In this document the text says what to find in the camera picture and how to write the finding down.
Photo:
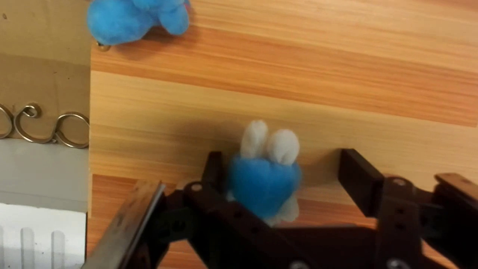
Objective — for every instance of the brown cardboard sheet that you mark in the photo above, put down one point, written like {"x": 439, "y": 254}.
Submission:
{"x": 45, "y": 75}

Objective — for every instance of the blue and white plush doll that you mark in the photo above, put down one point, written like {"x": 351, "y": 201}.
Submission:
{"x": 263, "y": 181}

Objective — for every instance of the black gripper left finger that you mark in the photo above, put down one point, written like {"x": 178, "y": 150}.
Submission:
{"x": 224, "y": 233}

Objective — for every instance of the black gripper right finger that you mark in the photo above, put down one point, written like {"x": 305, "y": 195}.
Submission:
{"x": 403, "y": 218}

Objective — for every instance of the blue plush toy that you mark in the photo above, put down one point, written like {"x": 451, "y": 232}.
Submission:
{"x": 128, "y": 20}

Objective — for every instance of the metal S-hook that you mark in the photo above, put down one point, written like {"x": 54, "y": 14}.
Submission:
{"x": 6, "y": 124}
{"x": 54, "y": 130}

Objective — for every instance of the white farmhouse sink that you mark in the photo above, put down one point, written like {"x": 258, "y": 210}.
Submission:
{"x": 42, "y": 199}

